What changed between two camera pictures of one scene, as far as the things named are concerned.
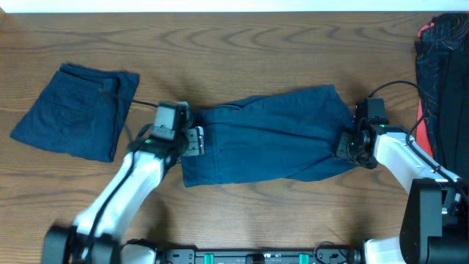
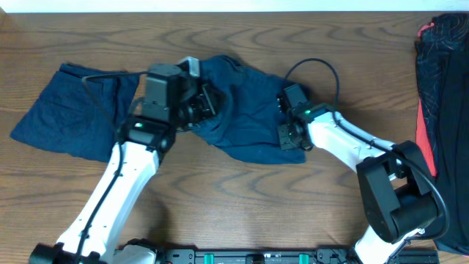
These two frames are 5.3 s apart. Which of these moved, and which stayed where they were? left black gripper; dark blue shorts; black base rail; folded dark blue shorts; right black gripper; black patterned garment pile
Moved: dark blue shorts; left black gripper; right black gripper
Stayed: black patterned garment pile; black base rail; folded dark blue shorts
